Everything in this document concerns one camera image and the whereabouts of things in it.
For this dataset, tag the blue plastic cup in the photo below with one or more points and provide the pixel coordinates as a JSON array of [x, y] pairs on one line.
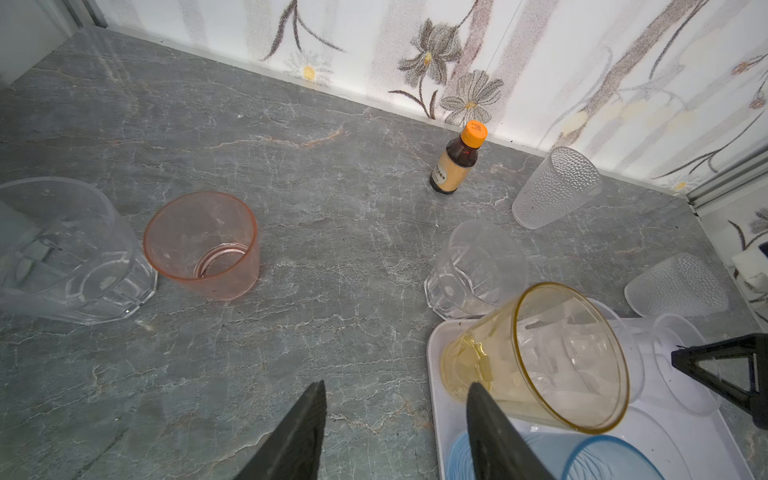
[[568, 456]]

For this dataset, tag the yellow plastic cup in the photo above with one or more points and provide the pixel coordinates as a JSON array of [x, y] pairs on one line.
[[548, 357]]

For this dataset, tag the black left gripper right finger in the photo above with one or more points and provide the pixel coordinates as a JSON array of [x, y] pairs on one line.
[[498, 450]]

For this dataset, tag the pink plastic cup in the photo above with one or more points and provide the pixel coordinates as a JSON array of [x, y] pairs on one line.
[[206, 241]]

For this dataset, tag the frosted dimpled clear cup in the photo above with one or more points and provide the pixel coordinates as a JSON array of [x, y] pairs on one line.
[[563, 182], [683, 285]]

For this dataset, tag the clear faceted glass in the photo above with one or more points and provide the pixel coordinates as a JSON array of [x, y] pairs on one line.
[[630, 348], [68, 255], [664, 344], [480, 269]]

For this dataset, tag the brown bottle orange cap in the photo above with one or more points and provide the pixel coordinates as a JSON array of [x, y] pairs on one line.
[[459, 157]]

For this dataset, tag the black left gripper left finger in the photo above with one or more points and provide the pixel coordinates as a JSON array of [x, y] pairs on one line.
[[293, 450]]

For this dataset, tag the lilac plastic tray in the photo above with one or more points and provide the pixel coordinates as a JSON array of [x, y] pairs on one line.
[[679, 445]]

